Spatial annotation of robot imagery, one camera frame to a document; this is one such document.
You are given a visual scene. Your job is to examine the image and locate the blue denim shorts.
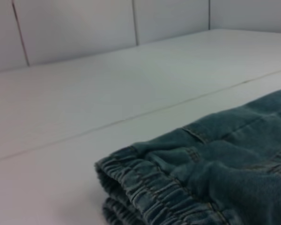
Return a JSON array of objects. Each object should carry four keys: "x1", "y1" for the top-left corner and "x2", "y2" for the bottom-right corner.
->
[{"x1": 95, "y1": 86, "x2": 281, "y2": 225}]

